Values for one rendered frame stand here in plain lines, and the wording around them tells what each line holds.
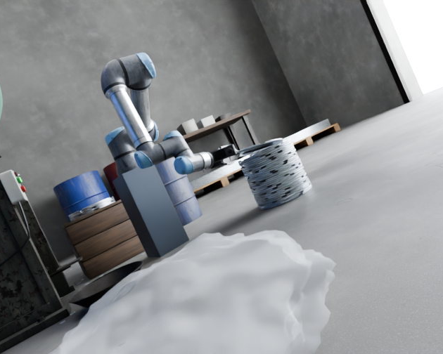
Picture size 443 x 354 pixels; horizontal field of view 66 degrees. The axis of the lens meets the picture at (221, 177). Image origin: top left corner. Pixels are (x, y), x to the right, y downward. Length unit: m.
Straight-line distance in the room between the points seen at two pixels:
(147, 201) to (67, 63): 4.11
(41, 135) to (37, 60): 1.09
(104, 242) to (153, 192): 0.53
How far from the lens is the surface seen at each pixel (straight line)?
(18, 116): 5.42
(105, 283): 1.58
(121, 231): 2.15
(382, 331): 0.55
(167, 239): 1.76
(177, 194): 2.44
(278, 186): 1.63
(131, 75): 1.54
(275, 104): 6.32
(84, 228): 2.13
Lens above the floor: 0.30
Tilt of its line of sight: 2 degrees down
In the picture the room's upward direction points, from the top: 25 degrees counter-clockwise
